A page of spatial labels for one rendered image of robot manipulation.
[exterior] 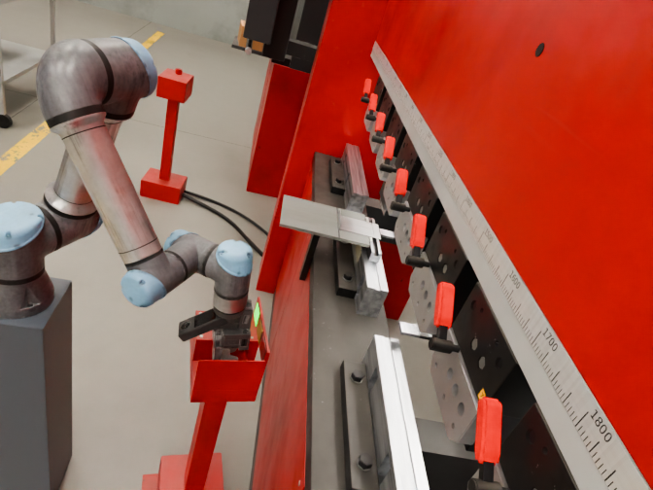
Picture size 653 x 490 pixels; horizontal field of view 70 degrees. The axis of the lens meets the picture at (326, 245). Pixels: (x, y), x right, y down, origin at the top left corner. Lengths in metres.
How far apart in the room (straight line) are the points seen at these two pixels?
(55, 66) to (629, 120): 0.82
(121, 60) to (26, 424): 0.98
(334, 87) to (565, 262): 1.70
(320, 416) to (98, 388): 1.27
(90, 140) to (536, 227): 0.71
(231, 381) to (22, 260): 0.53
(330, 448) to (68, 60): 0.83
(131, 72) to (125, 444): 1.37
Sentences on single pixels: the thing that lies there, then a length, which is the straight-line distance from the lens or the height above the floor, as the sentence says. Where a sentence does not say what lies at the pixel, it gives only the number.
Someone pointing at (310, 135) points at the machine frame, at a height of 0.94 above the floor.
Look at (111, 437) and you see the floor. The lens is 1.98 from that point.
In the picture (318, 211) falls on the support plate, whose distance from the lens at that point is 1.41.
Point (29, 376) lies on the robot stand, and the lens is 1.38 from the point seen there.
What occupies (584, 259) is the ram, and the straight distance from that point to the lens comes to 0.51.
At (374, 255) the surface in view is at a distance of 1.32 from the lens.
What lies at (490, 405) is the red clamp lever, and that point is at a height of 1.31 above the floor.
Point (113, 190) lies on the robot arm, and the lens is 0.91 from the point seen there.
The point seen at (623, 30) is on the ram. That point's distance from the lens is 0.60.
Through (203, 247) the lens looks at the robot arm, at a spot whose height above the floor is 1.07.
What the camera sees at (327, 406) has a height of 0.88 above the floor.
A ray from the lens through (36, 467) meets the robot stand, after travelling 1.69.
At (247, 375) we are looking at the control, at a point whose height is 0.76.
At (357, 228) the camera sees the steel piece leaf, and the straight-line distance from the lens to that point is 1.39.
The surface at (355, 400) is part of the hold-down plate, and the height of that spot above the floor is 0.91.
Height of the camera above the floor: 1.65
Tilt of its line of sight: 31 degrees down
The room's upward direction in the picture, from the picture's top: 19 degrees clockwise
